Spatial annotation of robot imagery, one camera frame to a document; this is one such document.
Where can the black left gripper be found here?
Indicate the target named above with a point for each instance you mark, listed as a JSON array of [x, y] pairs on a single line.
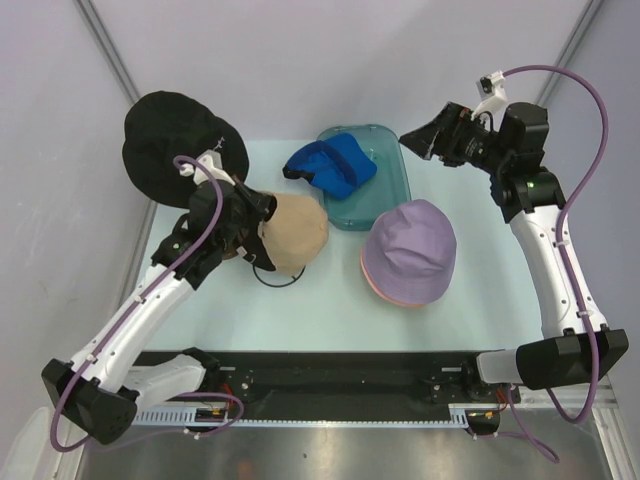
[[256, 202]]

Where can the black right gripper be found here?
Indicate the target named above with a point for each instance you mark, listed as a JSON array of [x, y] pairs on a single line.
[[442, 135]]

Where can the beige hat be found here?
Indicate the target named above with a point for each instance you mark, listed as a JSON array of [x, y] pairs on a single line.
[[295, 233]]

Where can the blue cap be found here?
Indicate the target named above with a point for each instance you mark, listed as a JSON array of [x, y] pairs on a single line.
[[337, 166]]

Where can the black bucket hat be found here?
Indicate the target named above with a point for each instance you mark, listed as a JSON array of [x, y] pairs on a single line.
[[163, 125]]

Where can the purple bucket hat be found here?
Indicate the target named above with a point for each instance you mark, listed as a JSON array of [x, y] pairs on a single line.
[[414, 240]]

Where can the pink bucket hat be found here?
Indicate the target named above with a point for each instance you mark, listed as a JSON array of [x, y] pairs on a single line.
[[400, 291]]

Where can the black baseball cap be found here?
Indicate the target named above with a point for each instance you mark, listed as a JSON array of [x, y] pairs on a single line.
[[257, 247]]

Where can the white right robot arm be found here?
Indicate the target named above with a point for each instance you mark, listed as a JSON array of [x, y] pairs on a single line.
[[577, 346]]

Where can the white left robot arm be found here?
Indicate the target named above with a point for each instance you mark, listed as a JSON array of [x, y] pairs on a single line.
[[94, 393]]

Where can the brown round stand base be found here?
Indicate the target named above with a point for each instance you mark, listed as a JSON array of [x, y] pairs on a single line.
[[232, 250]]

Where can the teal plastic basket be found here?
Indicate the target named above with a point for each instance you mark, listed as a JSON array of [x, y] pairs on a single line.
[[388, 188]]

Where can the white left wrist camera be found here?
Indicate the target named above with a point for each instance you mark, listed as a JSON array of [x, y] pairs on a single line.
[[208, 164]]

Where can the black wire hat stand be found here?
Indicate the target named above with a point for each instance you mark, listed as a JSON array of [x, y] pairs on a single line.
[[276, 279]]

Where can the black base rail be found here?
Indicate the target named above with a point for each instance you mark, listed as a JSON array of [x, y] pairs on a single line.
[[349, 388]]

